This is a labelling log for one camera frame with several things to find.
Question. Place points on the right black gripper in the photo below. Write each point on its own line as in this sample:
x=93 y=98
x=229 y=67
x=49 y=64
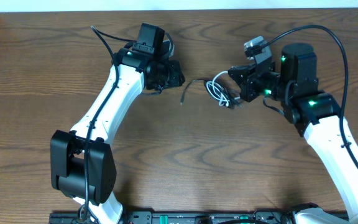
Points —
x=246 y=82

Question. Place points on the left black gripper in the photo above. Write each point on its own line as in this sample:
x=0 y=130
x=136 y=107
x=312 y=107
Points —
x=177 y=76

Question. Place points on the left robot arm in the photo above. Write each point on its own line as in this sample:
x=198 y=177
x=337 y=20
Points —
x=81 y=161

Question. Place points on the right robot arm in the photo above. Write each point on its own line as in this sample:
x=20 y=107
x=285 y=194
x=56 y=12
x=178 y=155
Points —
x=314 y=113

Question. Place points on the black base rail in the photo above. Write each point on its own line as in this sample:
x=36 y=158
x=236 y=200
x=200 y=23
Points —
x=152 y=217

